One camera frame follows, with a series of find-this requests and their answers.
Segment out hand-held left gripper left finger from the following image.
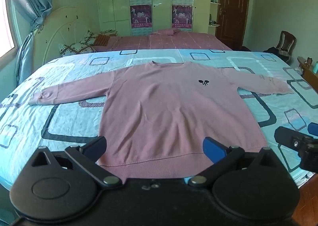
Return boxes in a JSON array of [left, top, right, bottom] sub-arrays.
[[32, 136, 123, 190]]

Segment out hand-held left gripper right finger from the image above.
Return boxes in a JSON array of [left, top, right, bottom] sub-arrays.
[[188, 137, 281, 188]]

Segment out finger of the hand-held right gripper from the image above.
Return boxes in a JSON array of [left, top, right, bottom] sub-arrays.
[[274, 127, 308, 145], [307, 123, 318, 137]]

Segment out pink sweatshirt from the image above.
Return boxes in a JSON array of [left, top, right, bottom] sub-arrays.
[[28, 60, 295, 184]]

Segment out dark clothes pile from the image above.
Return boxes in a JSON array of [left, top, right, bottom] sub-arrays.
[[263, 47, 291, 61]]

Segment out blue patterned bed sheet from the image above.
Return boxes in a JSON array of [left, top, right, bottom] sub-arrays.
[[0, 48, 318, 189]]

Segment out wooden cabinet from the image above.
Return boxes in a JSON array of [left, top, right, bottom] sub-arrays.
[[297, 57, 318, 87]]

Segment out wooden chair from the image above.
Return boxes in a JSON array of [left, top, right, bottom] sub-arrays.
[[276, 31, 297, 63]]

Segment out large cross patterned pillow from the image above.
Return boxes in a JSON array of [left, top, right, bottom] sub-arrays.
[[60, 42, 97, 56]]

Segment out orange striped cushion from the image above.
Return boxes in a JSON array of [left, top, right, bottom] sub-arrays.
[[93, 35, 117, 46]]

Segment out small cross patterned pillow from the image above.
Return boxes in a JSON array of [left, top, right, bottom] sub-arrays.
[[79, 30, 100, 45]]

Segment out pink folded cloth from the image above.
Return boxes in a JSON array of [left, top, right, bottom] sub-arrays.
[[153, 28, 183, 36]]

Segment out cream round headboard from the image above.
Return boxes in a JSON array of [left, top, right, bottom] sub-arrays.
[[33, 6, 90, 66]]

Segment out brown wooden door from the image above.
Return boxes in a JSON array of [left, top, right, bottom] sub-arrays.
[[215, 0, 250, 50]]

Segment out white corner shelves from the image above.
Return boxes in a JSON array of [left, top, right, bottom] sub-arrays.
[[210, 0, 223, 28]]

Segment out window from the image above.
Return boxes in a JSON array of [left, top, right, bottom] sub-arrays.
[[0, 0, 19, 60]]

